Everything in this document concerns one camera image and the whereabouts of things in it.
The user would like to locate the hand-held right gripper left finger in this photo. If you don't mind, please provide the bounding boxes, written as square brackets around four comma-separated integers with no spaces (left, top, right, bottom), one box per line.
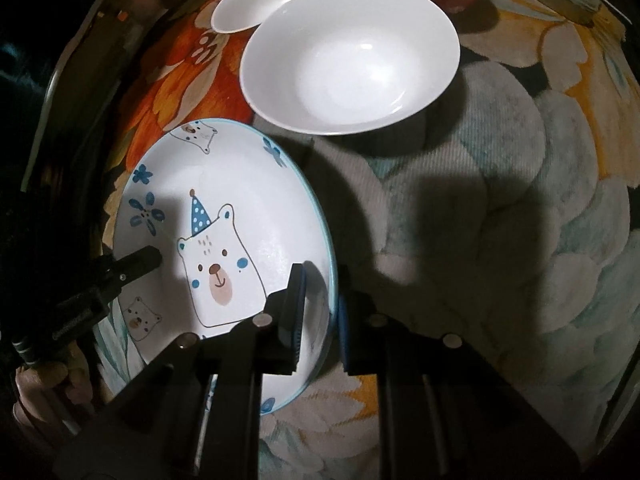
[54,261,308,480]

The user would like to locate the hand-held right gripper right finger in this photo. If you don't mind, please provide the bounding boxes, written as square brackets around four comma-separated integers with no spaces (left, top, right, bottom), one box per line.
[336,290,583,480]

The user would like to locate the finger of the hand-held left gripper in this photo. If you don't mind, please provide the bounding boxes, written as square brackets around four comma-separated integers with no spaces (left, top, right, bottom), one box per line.
[102,245,163,286]

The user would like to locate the bear print plate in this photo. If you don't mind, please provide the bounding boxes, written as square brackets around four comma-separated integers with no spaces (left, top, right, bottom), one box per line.
[114,118,340,416]

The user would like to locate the person's left hand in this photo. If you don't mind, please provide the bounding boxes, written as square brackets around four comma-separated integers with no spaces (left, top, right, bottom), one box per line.
[12,360,96,427]

